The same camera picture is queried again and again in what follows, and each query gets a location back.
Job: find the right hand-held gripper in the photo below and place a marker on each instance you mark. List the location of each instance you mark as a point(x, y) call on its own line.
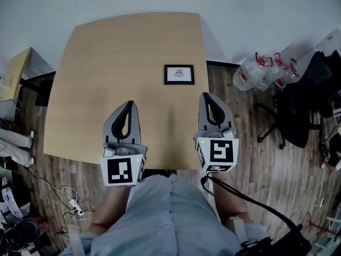
point(218, 151)

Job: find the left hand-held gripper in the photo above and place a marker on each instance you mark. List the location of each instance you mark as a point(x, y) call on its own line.
point(120, 169)

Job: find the black framed picture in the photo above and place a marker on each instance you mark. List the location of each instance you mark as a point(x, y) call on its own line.
point(179, 74)

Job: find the person's right forearm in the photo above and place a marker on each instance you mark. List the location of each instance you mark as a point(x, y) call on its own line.
point(226, 205)

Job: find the person's left forearm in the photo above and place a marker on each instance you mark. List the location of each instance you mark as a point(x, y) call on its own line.
point(112, 209)

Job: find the black office chair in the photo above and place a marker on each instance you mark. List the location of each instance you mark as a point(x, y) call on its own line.
point(301, 103)

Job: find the white power strip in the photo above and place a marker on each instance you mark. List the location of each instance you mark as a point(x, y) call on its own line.
point(76, 207)
point(321, 202)

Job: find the person's light blue shirt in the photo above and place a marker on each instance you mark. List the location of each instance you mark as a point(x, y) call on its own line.
point(165, 217)

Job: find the small wooden side table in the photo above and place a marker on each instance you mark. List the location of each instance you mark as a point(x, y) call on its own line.
point(13, 73)

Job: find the white shelf unit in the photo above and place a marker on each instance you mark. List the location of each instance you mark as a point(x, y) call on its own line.
point(336, 105)

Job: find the black round device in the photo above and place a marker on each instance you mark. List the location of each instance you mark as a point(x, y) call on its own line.
point(26, 231)

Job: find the black waist bag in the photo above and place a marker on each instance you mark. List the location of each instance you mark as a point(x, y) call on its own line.
point(287, 243)

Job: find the brown wooden coat rack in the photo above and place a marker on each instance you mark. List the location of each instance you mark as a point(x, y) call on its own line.
point(317, 224)

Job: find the white metal rack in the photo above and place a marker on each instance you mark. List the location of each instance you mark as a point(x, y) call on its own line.
point(330, 236)

